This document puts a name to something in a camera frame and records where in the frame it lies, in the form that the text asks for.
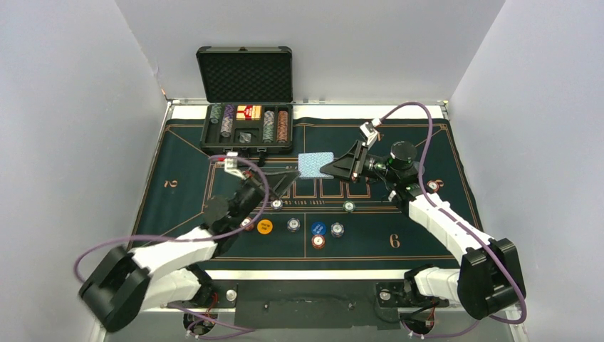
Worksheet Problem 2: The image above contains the blue chip row in case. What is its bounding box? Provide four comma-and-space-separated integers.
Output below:
262, 110, 275, 143

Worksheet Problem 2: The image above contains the black poker chip case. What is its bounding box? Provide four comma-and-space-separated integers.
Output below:
196, 46, 293, 160

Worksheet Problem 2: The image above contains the green poker table mat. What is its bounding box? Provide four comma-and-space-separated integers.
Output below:
134, 119, 481, 271

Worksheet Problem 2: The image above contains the blue small blind button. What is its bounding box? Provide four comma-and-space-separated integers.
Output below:
311, 222, 327, 235

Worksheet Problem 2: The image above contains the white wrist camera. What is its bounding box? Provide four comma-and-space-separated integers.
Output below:
360, 118, 382, 149
224, 152, 248, 180

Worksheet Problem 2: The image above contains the orange chip row in case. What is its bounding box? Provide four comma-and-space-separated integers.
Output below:
276, 110, 289, 143

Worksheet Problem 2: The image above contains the green poker chip stack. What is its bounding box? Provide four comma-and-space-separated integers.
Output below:
342, 200, 356, 212

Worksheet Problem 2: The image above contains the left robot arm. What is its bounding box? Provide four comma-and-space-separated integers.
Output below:
78, 169, 300, 333

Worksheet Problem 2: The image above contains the red playing card box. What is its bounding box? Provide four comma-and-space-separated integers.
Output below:
236, 105, 262, 120

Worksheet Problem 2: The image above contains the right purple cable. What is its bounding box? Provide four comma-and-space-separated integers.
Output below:
375, 101, 529, 340

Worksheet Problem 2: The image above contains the blue playing card deck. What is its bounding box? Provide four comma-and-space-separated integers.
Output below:
297, 152, 334, 180

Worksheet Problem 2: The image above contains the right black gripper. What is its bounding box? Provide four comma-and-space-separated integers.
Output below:
321, 140, 400, 185

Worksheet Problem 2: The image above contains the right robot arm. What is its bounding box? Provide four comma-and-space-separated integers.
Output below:
320, 141, 526, 320

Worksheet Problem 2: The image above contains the green chip row in case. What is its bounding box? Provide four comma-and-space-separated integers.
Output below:
209, 105, 223, 124

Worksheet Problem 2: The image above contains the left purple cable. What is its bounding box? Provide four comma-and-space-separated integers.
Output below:
73, 155, 271, 341

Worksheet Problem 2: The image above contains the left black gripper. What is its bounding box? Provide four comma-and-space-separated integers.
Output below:
228, 165, 300, 229

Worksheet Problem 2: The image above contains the clear bag in case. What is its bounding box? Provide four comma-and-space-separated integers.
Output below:
239, 133, 252, 143

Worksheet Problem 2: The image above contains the yellow big blind button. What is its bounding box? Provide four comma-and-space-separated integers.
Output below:
256, 219, 274, 235

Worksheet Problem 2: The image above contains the purple cable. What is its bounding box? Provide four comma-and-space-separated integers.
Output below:
73, 155, 271, 341
375, 101, 529, 340

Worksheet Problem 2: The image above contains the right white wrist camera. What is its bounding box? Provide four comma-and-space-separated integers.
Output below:
360, 118, 382, 149

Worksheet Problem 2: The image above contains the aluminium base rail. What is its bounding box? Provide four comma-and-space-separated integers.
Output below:
89, 278, 529, 342

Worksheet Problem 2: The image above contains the orange chip stack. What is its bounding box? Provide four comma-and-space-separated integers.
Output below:
240, 217, 255, 232
427, 180, 442, 192
311, 234, 326, 249

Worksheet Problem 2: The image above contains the purple chip row in case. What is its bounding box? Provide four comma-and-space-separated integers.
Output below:
220, 105, 236, 138

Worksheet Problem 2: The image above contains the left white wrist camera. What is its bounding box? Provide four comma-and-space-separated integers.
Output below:
224, 152, 248, 180

